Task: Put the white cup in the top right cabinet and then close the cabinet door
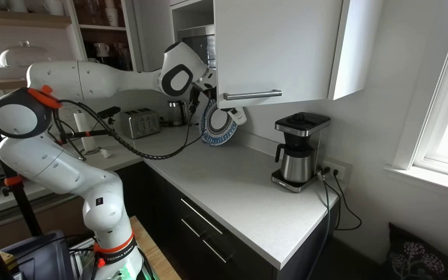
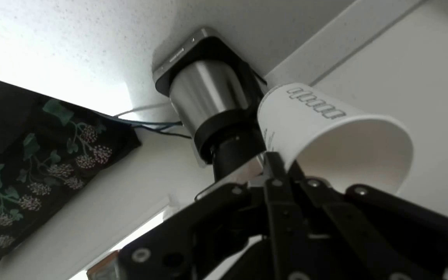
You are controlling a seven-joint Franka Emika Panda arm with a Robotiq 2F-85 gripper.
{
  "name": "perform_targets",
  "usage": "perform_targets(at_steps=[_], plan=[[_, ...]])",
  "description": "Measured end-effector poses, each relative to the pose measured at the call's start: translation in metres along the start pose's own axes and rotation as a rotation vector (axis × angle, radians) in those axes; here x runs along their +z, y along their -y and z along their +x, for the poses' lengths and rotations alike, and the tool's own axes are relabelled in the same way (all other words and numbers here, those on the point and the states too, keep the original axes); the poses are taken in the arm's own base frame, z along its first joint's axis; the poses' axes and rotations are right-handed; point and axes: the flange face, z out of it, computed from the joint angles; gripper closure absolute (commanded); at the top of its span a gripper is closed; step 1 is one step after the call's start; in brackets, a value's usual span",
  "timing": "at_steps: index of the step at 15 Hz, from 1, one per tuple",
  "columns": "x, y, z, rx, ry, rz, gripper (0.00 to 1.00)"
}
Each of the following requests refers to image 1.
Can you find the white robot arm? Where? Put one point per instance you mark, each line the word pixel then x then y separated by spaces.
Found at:
pixel 27 114

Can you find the white upper cabinet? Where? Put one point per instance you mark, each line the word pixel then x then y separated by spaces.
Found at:
pixel 353 44

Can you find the white cabinet door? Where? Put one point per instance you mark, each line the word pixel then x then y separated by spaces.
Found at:
pixel 276 44

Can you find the dark lower cabinet drawers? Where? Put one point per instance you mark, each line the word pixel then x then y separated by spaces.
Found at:
pixel 199 246

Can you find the blue patterned decorative plate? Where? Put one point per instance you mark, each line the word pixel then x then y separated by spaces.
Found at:
pixel 216 126

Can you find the stainless steel coffee maker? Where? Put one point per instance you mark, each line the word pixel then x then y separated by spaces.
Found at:
pixel 299 151

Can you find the silver toaster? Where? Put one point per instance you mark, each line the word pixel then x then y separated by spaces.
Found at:
pixel 139 123

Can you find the stainless steel microwave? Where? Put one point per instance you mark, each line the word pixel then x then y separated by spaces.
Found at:
pixel 204 47

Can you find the green patterned bench cushion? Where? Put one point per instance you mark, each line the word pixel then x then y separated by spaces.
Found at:
pixel 412 258

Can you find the glass cake dome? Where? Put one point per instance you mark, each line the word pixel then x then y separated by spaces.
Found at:
pixel 24 55

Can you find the wooden open shelf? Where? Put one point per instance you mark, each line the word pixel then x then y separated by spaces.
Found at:
pixel 41 30

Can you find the silver cabinet door handle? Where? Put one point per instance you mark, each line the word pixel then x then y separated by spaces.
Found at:
pixel 252 95

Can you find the white wall outlet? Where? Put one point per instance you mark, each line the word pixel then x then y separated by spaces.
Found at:
pixel 339 168

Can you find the white window frame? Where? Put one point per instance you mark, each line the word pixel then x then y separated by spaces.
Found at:
pixel 423 145

